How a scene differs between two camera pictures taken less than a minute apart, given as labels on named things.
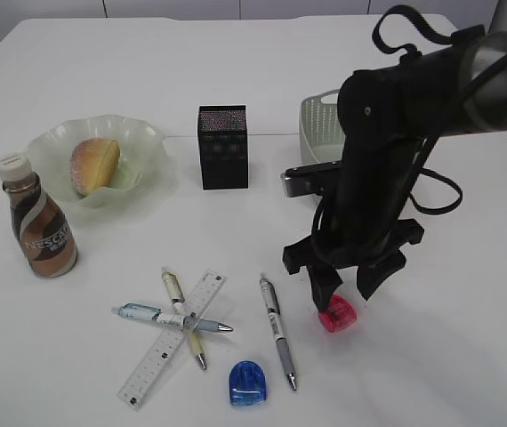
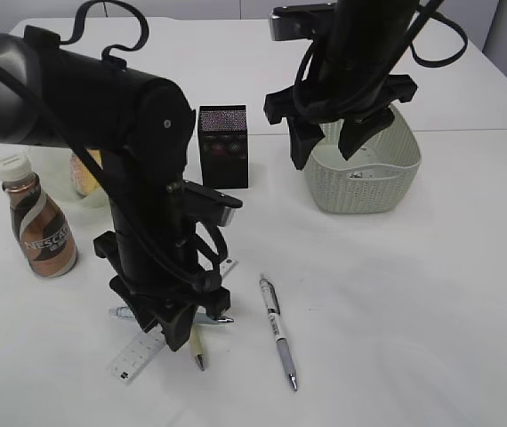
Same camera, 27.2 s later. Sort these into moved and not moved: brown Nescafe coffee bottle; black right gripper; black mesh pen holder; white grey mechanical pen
Moved: black right gripper
Not moved: brown Nescafe coffee bottle; white grey mechanical pen; black mesh pen holder
